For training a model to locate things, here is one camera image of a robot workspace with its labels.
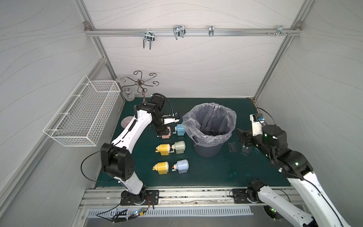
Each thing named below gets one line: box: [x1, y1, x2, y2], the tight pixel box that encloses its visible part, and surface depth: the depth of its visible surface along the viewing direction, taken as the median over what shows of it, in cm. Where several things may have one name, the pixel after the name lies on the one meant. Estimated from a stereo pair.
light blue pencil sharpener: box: [171, 159, 190, 174], surface depth 79 cm
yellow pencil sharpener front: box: [152, 161, 170, 175], surface depth 79 cm
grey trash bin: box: [193, 142, 224, 158], surface depth 90 cm
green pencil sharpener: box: [170, 140, 186, 155], surface depth 87 cm
